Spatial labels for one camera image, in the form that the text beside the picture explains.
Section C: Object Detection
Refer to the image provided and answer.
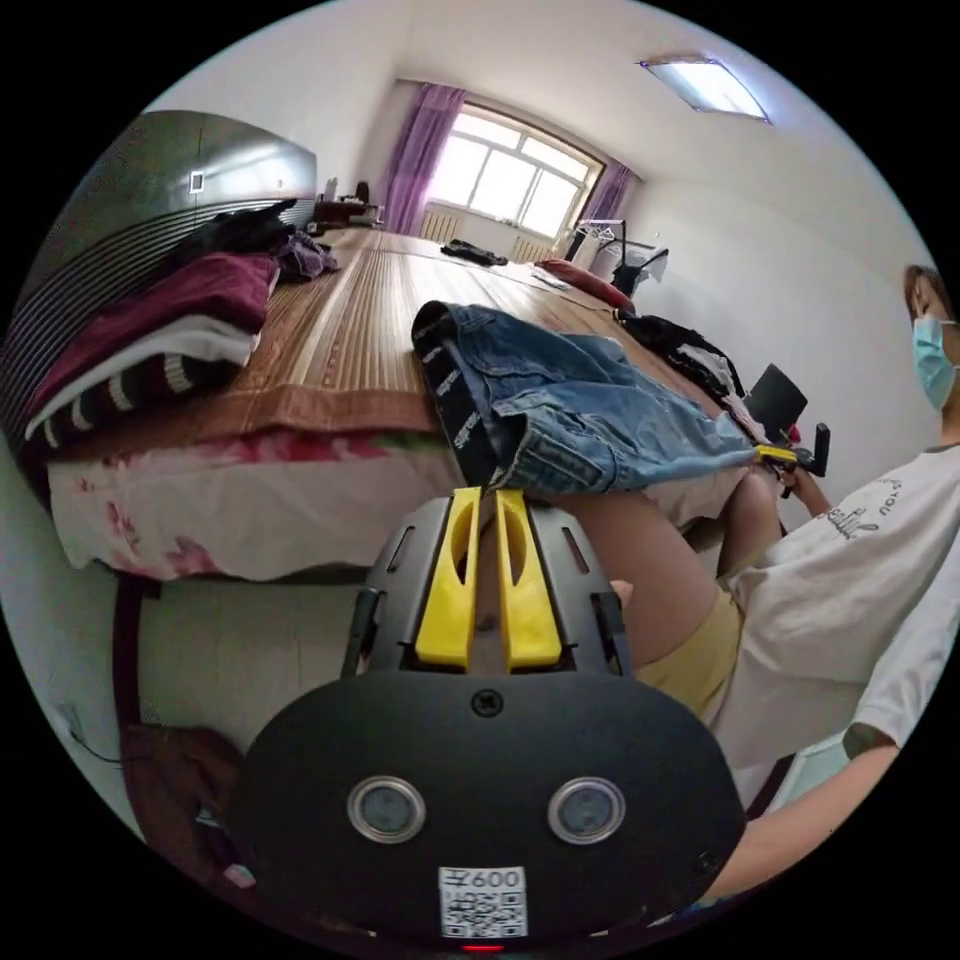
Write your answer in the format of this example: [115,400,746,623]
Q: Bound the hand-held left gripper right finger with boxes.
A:
[494,488,564,673]

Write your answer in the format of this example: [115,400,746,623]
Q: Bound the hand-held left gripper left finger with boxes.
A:
[414,485,483,668]

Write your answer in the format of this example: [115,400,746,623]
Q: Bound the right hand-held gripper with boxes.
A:
[755,442,820,501]

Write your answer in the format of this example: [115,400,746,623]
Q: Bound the blue jeans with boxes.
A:
[410,299,760,498]

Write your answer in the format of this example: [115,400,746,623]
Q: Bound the person's left forearm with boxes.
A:
[708,738,901,905]

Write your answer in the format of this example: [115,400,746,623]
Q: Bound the pile of clothes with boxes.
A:
[20,196,340,453]
[620,313,760,440]

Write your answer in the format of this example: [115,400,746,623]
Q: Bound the person's body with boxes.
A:
[569,262,960,826]

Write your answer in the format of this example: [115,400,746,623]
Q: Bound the clothes rack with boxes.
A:
[563,217,670,295]

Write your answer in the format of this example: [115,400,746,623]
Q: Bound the red pillow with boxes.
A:
[535,258,636,310]

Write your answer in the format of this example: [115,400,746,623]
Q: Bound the bed with woven mat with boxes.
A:
[0,110,759,595]

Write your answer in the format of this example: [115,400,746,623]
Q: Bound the purple curtain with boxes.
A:
[580,158,636,224]
[377,83,468,236]

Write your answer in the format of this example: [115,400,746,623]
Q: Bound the brown bag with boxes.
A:
[121,722,258,890]

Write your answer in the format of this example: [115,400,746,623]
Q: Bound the black garment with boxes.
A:
[440,238,511,268]

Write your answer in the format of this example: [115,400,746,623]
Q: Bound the ceiling lamp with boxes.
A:
[639,53,773,126]

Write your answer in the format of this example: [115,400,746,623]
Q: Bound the window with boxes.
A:
[425,103,607,243]

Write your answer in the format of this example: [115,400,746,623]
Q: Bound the dark wooden desk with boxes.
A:
[309,177,385,231]

